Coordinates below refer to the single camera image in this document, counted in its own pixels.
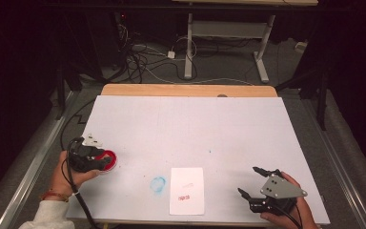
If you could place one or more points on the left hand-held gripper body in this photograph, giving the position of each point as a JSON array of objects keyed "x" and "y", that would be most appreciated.
[{"x": 81, "y": 157}]

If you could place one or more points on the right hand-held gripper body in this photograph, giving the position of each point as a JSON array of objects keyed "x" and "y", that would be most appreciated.
[{"x": 279, "y": 187}]

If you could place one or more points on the red round ink pad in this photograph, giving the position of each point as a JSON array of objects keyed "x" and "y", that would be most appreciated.
[{"x": 111, "y": 160}]

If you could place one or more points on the white paper sheet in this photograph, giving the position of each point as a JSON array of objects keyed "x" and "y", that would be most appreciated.
[{"x": 187, "y": 191}]

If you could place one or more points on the person's left hand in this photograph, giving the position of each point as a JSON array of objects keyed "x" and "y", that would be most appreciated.
[{"x": 60, "y": 178}]

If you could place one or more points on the person's right hand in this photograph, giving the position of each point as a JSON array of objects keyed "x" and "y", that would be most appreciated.
[{"x": 294, "y": 221}]

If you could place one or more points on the black metal stand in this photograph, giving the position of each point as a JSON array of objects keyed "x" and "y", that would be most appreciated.
[{"x": 60, "y": 92}]

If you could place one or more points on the white foam board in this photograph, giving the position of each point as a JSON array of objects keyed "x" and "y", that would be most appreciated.
[{"x": 187, "y": 133}]

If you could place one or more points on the wooden table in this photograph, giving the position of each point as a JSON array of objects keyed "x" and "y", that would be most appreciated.
[{"x": 187, "y": 90}]

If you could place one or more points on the white power adapter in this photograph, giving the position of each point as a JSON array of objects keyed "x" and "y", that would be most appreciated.
[{"x": 171, "y": 54}]

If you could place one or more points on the white power strip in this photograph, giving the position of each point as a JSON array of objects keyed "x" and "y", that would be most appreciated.
[{"x": 300, "y": 46}]

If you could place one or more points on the grey metal floor rail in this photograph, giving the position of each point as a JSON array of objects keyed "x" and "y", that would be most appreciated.
[
  {"x": 35, "y": 165},
  {"x": 340, "y": 165}
]

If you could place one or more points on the white metal desk frame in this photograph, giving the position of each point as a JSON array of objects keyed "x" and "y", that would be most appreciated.
[{"x": 228, "y": 29}]

